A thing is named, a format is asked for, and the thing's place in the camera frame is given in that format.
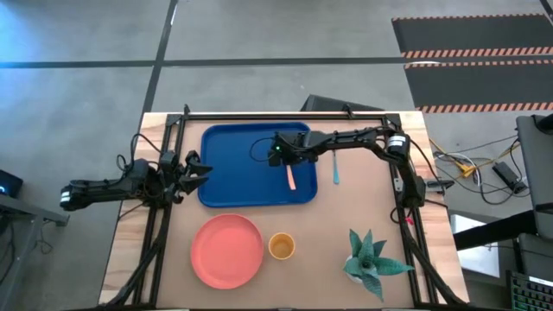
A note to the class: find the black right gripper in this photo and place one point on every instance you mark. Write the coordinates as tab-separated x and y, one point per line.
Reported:
302	143

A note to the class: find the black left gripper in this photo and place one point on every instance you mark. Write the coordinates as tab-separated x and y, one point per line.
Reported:
170	177

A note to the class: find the pink plastic fork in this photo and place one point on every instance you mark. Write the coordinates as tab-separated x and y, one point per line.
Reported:
291	179

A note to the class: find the light blue plastic spoon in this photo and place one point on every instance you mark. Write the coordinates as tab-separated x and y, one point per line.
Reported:
336	177

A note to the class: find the pink round plate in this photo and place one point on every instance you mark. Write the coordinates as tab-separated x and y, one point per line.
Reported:
226	252

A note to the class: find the orange plastic cup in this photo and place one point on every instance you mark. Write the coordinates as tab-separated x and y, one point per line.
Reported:
281	247

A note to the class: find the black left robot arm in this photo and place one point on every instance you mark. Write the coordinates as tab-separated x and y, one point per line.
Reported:
99	190

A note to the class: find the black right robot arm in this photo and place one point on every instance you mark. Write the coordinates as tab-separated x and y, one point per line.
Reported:
406	173

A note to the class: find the blue plastic tray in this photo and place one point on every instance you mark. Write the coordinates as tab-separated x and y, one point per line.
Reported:
242	173

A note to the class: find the green potted succulent plant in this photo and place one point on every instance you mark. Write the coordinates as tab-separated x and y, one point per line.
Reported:
367	259

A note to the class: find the grey side desk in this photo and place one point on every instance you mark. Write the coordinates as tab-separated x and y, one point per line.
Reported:
26	209

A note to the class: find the black device with blue light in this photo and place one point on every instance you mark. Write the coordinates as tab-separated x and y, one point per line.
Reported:
10	183

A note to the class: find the black orange-striped floor mat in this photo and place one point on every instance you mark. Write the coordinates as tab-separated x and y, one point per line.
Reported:
466	34
475	84

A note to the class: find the white box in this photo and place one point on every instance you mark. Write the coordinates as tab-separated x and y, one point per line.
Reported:
479	259

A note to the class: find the black desk beam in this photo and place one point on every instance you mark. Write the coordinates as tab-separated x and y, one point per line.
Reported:
492	231

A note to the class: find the black power adapter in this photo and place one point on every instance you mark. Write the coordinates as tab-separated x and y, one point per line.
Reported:
507	175

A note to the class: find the grey monitor back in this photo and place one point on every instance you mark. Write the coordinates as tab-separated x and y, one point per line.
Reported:
540	173

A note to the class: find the black backlit keyboard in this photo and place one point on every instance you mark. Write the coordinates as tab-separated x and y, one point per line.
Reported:
531	296

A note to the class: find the black aluminium table frame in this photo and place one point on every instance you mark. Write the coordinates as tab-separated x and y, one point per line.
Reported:
281	116

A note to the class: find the black frame camera mount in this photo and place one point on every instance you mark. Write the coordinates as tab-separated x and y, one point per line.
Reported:
438	184

